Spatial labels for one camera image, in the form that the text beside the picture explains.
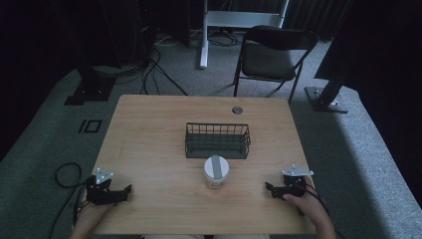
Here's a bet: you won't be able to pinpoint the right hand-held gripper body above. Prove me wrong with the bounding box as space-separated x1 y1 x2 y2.
281 164 315 199

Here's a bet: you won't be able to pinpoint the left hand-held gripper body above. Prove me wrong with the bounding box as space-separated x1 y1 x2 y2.
85 167 117 206

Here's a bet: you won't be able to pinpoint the person's left hand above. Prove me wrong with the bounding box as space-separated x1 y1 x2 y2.
77 198 115 227

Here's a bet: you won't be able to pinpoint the person's right hand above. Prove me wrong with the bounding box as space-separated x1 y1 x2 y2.
282 175 330 223

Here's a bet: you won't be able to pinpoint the clear jar with white lid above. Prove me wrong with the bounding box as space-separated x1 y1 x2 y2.
202 154 231 190

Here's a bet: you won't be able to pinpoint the black metal stand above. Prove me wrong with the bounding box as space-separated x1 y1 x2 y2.
304 49 353 115
64 49 116 107

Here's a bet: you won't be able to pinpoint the black folding chair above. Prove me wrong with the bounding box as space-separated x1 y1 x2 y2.
232 25 318 105

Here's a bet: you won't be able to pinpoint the right hand-held gripper cable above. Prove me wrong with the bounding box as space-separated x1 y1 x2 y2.
294 182 332 217

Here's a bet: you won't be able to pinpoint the hand-held gripper cable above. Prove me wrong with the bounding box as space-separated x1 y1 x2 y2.
49 161 90 239
294 182 332 217

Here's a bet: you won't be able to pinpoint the left hand-held gripper cable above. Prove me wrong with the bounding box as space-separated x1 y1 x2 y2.
49 161 90 239

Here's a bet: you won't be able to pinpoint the black wire basket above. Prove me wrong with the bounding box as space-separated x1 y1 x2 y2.
184 121 252 160

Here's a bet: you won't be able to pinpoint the black floor cables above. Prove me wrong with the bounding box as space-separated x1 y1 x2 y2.
94 29 243 98

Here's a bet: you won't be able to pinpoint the white desk frame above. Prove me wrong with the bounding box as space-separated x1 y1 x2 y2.
199 0 291 70

